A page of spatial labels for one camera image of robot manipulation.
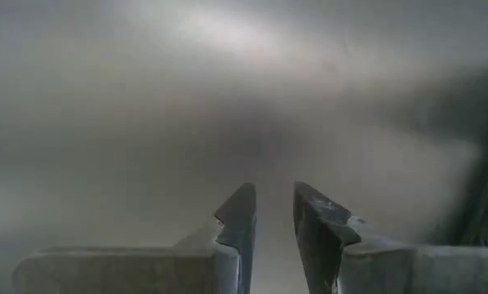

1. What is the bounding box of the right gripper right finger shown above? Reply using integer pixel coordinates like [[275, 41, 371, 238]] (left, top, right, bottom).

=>
[[293, 181, 488, 294]]

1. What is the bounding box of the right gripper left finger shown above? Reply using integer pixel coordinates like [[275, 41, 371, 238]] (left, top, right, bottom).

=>
[[13, 182, 257, 294]]

